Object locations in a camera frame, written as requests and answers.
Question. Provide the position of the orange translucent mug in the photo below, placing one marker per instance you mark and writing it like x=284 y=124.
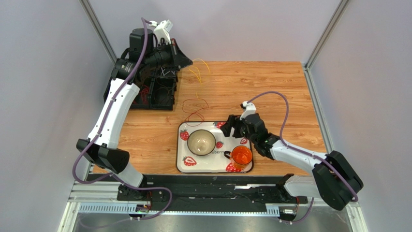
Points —
x=240 y=157

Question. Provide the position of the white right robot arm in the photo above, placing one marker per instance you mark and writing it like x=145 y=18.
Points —
x=330 y=176

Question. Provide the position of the beige ceramic bowl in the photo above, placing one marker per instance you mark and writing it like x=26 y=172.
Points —
x=201 y=142

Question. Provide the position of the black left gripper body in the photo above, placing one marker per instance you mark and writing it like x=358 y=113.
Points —
x=165 y=55

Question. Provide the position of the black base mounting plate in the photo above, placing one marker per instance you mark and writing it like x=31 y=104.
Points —
x=211 y=193

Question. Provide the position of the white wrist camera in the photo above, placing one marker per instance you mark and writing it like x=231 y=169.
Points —
x=248 y=109
x=162 y=30

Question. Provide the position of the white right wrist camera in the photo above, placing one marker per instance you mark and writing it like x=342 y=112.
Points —
x=248 y=109

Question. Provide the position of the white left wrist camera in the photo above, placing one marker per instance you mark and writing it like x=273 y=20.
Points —
x=162 y=30

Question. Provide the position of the strawberry print white tray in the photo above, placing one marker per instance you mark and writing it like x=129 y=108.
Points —
x=218 y=160

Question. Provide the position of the black compartment storage bin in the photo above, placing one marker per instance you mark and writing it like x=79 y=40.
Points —
x=158 y=90

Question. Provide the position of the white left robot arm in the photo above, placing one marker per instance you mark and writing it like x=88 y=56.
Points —
x=147 y=53

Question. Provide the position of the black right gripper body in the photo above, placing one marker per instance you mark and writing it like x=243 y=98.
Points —
x=236 y=126

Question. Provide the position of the aluminium frame rail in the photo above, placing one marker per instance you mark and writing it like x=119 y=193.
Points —
x=95 y=207

